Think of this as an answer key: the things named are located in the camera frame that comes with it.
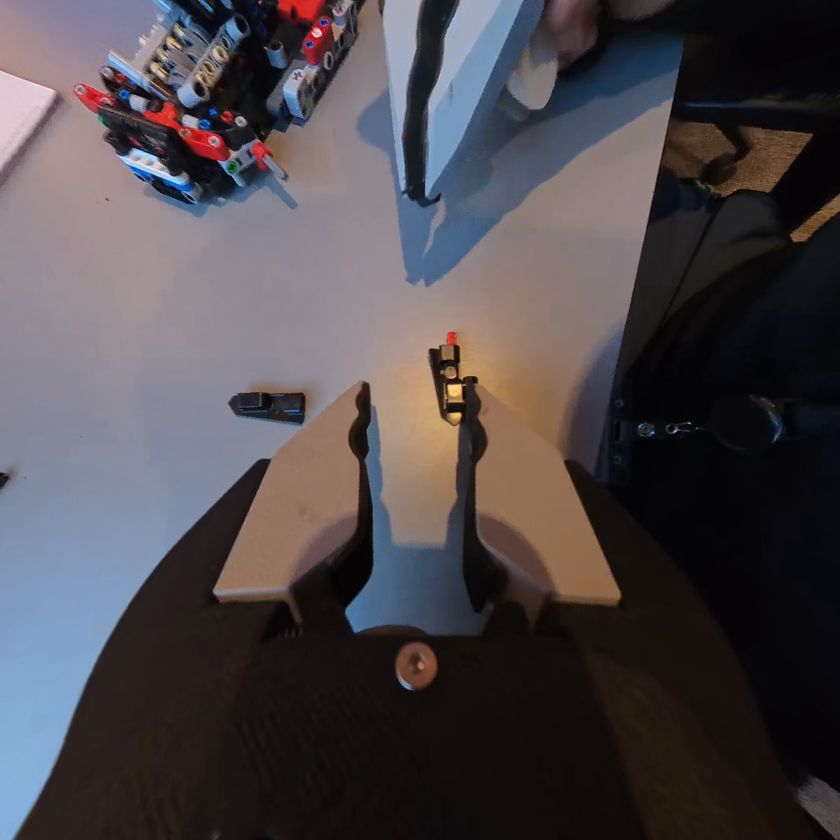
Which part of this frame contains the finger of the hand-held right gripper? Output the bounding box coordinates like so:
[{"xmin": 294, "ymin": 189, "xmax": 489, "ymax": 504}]
[
  {"xmin": 382, "ymin": 0, "xmax": 437, "ymax": 198},
  {"xmin": 420, "ymin": 0, "xmax": 547, "ymax": 206}
]

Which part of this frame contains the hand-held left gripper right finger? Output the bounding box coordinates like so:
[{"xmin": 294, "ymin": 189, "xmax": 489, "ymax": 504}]
[{"xmin": 458, "ymin": 382, "xmax": 622, "ymax": 634}]

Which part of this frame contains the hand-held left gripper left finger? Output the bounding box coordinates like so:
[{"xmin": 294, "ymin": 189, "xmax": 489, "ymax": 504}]
[{"xmin": 213, "ymin": 381, "xmax": 376, "ymax": 624}]

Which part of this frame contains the black brick assembly red pin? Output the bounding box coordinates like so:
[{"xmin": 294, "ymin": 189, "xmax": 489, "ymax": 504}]
[{"xmin": 428, "ymin": 331, "xmax": 480, "ymax": 428}]

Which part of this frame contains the grey desk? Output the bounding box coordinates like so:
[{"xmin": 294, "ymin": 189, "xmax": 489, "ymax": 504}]
[{"xmin": 0, "ymin": 0, "xmax": 686, "ymax": 840}]

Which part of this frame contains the person's right hand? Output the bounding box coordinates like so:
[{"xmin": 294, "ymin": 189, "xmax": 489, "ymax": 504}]
[{"xmin": 546, "ymin": 0, "xmax": 658, "ymax": 64}]

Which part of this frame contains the black angled brick piece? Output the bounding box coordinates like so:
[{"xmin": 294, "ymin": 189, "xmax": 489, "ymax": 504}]
[{"xmin": 227, "ymin": 391, "xmax": 307, "ymax": 426}]

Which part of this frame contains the badge card holder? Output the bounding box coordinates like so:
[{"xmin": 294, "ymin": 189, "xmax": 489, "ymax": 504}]
[{"xmin": 607, "ymin": 394, "xmax": 635, "ymax": 487}]

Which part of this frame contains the person's dark clothing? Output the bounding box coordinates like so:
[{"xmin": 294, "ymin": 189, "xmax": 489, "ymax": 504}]
[{"xmin": 594, "ymin": 164, "xmax": 840, "ymax": 808}]

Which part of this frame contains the toy brick vehicle model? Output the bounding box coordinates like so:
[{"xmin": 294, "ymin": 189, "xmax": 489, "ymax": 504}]
[{"xmin": 72, "ymin": 0, "xmax": 368, "ymax": 206}]

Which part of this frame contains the black badge reel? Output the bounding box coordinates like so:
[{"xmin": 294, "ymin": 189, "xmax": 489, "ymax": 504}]
[{"xmin": 631, "ymin": 395, "xmax": 788, "ymax": 457}]

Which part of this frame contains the white paper booklet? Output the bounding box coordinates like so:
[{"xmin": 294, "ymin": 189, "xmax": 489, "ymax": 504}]
[{"xmin": 0, "ymin": 69, "xmax": 60, "ymax": 186}]

